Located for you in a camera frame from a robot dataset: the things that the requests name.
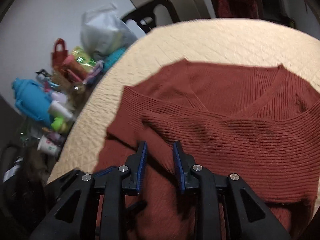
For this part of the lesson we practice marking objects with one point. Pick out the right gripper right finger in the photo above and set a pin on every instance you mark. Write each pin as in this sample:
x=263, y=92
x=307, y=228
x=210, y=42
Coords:
x=225, y=206

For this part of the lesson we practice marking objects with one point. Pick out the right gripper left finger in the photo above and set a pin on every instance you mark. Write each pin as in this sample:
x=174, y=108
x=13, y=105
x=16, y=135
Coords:
x=96, y=209

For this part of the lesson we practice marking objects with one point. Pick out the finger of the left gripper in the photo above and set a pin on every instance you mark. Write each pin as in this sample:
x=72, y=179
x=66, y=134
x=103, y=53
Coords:
x=56, y=188

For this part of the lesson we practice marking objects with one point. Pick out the rust red knit sweater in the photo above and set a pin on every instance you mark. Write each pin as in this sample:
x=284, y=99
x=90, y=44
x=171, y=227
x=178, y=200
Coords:
x=261, y=123

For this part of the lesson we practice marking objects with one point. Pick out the floral white cup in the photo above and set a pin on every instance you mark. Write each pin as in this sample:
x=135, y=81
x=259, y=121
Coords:
x=48, y=147

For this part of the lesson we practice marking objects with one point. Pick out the green frog bottle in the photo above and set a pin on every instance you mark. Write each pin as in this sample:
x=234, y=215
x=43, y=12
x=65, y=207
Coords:
x=59, y=125

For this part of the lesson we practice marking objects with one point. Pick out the white paper cup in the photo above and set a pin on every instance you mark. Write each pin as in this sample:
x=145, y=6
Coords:
x=59, y=111

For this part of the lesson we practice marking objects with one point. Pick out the glass jar with contents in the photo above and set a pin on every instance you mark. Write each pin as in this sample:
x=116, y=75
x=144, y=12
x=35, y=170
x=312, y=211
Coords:
x=76, y=93

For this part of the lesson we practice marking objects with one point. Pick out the blue plush toy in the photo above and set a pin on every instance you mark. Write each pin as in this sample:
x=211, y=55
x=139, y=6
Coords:
x=32, y=101

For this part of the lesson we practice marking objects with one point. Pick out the red lidded canister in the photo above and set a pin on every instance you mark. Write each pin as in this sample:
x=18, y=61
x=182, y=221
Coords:
x=72, y=70

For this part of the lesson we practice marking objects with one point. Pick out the green snack package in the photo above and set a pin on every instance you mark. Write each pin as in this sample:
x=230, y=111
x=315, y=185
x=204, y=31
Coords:
x=82, y=58

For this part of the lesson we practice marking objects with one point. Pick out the red gift bag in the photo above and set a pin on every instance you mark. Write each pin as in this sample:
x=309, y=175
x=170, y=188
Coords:
x=59, y=54

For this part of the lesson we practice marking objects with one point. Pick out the teal crochet mat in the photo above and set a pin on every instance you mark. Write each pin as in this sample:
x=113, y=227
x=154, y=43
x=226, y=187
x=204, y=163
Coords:
x=111, y=59

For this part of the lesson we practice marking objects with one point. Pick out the grey plastic bag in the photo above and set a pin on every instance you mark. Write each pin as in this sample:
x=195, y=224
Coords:
x=103, y=32

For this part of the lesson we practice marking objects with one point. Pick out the beige quilted table cover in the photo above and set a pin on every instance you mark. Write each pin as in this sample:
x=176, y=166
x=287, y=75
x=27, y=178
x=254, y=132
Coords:
x=238, y=42

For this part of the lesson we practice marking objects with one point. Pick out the black chair behind table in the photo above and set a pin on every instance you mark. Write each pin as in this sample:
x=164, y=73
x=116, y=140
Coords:
x=144, y=16

